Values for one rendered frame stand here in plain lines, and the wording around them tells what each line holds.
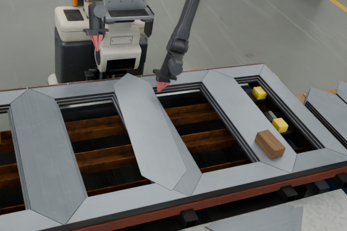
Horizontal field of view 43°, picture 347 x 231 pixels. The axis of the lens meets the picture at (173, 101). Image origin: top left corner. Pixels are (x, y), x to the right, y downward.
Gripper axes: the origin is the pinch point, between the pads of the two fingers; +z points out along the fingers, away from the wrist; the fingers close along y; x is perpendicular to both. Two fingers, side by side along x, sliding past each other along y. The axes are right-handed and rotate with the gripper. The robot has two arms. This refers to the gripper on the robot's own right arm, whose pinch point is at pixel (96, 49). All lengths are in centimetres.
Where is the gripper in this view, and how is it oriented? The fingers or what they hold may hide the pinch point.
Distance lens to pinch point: 204.2
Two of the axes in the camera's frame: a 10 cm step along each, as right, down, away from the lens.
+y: 9.1, -1.1, 3.9
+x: -4.0, -2.1, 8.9
